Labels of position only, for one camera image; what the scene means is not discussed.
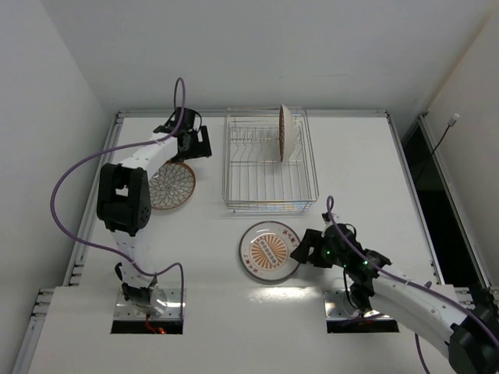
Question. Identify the black wall cable white plug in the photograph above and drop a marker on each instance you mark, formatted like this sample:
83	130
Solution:
450	124

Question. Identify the sunburst plate dark rim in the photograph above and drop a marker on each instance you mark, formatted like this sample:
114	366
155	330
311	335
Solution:
265	251

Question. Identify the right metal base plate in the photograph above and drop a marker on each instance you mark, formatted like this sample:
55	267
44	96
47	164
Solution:
338	309

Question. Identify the metal base plate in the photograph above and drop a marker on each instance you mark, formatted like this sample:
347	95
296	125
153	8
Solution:
171	304
338	309

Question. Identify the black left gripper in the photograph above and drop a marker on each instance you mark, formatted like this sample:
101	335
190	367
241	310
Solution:
199	144

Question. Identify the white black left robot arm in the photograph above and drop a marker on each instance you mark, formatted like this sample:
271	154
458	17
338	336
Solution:
123	203

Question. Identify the chrome wire dish rack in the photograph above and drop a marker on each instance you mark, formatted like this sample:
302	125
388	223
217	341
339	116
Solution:
254	177

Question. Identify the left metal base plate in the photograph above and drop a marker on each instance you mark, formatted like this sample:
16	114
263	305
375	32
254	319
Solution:
171	304

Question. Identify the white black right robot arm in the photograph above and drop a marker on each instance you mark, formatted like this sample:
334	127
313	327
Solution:
467	338

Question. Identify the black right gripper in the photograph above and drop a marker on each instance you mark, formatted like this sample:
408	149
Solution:
314	248

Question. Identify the floral plate orange rim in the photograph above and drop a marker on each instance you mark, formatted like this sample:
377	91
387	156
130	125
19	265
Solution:
286	133
171	186

